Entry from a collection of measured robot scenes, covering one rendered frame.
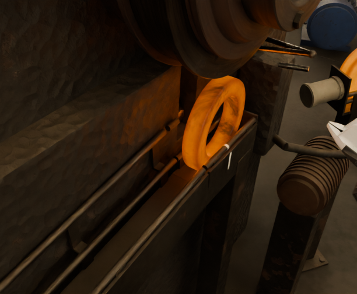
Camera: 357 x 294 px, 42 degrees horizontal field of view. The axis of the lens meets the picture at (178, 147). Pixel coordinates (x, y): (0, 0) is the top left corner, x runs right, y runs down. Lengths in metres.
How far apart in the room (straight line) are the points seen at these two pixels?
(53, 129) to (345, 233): 1.35
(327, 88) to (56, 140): 0.74
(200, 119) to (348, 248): 1.09
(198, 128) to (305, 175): 0.43
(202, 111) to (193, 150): 0.07
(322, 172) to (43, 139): 0.74
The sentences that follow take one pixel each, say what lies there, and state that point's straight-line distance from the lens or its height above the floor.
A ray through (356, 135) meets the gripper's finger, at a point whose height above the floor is 0.77.
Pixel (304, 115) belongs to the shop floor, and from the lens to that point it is 2.37.
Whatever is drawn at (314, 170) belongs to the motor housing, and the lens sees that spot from 1.16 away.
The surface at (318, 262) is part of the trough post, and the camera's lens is 1.67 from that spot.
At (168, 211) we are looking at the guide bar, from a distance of 0.76.
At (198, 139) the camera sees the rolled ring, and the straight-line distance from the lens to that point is 0.78.
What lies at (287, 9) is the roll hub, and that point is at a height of 1.02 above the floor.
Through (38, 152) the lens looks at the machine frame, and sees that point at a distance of 0.61.
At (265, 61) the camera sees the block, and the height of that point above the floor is 0.80.
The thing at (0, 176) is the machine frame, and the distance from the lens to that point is 0.58.
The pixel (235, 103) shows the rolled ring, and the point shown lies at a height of 0.77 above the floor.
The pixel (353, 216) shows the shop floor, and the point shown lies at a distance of 1.88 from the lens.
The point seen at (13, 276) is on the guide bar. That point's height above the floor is 0.72.
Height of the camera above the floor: 1.24
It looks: 38 degrees down
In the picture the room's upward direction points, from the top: 4 degrees clockwise
